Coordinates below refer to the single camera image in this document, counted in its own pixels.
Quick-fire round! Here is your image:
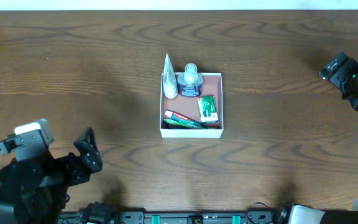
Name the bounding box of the Colgate toothpaste tube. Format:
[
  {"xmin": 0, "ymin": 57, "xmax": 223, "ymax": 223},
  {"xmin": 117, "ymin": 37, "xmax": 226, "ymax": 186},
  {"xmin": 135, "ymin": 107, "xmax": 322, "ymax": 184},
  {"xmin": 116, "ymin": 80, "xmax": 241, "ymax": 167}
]
[{"xmin": 164, "ymin": 110, "xmax": 208, "ymax": 129}]

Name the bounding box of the green white soap packet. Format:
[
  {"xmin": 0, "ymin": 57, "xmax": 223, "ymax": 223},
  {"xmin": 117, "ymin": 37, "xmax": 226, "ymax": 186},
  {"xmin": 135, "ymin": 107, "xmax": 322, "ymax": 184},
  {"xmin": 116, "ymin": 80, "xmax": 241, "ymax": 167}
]
[{"xmin": 197, "ymin": 95, "xmax": 219, "ymax": 123}]

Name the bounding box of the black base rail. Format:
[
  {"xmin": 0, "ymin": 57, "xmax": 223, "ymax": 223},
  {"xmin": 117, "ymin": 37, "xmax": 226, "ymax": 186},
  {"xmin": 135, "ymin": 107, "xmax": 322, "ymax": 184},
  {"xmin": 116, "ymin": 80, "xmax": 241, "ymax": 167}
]
[{"xmin": 57, "ymin": 202, "xmax": 290, "ymax": 224}]

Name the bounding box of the green toothbrush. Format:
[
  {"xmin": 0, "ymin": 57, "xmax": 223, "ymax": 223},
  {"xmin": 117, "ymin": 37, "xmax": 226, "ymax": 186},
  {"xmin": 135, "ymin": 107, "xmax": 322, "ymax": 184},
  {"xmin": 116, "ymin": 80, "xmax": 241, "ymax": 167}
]
[{"xmin": 163, "ymin": 119, "xmax": 208, "ymax": 129}]

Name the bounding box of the blue clear bottle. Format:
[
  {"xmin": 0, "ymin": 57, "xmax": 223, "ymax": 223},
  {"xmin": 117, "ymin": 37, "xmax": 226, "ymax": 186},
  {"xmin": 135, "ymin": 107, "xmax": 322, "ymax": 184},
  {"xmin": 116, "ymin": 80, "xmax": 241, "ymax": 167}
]
[{"xmin": 177, "ymin": 63, "xmax": 203, "ymax": 97}]

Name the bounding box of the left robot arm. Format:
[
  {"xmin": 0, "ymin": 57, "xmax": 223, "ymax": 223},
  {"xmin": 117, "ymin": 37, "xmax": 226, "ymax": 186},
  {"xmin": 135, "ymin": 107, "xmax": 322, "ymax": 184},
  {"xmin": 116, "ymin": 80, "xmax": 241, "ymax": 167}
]
[{"xmin": 0, "ymin": 128, "xmax": 103, "ymax": 224}]

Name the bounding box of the white box with pink interior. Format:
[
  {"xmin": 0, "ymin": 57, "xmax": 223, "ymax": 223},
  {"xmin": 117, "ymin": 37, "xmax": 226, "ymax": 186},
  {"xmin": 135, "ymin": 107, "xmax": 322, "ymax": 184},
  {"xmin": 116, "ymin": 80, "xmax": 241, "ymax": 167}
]
[{"xmin": 159, "ymin": 73, "xmax": 224, "ymax": 139}]

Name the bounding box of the white cream tube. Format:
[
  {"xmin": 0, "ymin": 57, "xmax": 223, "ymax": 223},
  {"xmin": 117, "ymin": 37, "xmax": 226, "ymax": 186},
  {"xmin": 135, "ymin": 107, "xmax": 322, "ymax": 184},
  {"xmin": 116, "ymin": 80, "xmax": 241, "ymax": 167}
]
[{"xmin": 162, "ymin": 54, "xmax": 178, "ymax": 99}]

